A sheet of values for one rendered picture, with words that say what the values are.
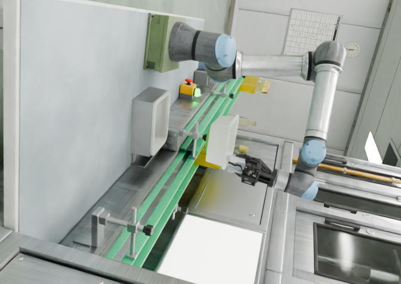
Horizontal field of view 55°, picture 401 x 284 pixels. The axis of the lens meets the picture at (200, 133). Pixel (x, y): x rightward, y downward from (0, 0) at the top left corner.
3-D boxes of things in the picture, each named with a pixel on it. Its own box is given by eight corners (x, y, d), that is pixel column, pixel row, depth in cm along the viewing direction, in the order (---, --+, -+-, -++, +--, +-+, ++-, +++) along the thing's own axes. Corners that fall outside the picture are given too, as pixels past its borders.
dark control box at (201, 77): (192, 83, 223) (206, 86, 222) (193, 70, 220) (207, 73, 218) (196, 80, 231) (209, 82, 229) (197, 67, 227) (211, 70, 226)
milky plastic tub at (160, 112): (130, 153, 147) (152, 158, 146) (133, 98, 138) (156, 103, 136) (148, 136, 163) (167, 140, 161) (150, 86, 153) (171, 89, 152)
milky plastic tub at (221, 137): (206, 120, 133) (231, 124, 131) (218, 110, 154) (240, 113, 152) (200, 166, 137) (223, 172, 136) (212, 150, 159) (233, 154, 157)
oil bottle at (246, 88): (228, 89, 282) (267, 96, 277) (230, 82, 279) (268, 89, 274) (230, 87, 287) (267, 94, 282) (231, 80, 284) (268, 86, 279)
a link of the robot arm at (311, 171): (326, 145, 135) (317, 175, 133) (320, 152, 146) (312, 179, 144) (304, 139, 137) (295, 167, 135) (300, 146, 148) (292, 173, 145)
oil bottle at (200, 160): (179, 161, 175) (225, 171, 171) (181, 150, 172) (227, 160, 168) (183, 156, 180) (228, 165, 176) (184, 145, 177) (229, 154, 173)
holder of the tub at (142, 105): (129, 164, 150) (148, 169, 148) (132, 99, 138) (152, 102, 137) (146, 147, 165) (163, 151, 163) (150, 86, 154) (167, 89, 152)
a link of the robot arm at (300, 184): (316, 181, 144) (310, 202, 142) (288, 171, 145) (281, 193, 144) (321, 178, 136) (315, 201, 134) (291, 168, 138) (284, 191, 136)
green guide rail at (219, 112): (179, 149, 168) (197, 153, 166) (180, 147, 167) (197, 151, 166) (241, 64, 324) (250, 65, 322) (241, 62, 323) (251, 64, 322)
